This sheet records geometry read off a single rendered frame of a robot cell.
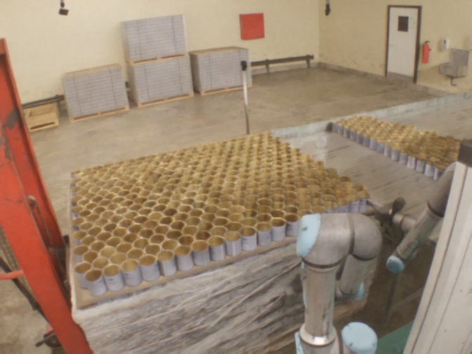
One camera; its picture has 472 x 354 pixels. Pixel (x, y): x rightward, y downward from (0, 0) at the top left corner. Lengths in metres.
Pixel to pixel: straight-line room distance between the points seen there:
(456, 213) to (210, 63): 8.52
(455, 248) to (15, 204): 1.48
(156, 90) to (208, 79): 1.35
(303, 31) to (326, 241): 11.58
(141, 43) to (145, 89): 1.11
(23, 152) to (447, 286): 1.94
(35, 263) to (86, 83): 7.10
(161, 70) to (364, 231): 8.09
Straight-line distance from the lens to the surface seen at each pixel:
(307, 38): 12.48
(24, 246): 1.64
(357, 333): 1.21
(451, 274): 0.93
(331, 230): 0.94
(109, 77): 8.55
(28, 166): 2.08
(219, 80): 9.24
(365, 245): 0.97
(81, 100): 8.61
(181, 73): 8.93
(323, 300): 1.06
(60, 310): 1.86
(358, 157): 2.42
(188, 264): 1.37
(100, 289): 1.35
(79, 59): 10.17
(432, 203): 1.33
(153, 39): 8.66
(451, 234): 0.88
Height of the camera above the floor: 2.04
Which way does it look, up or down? 26 degrees down
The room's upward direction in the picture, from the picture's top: 4 degrees counter-clockwise
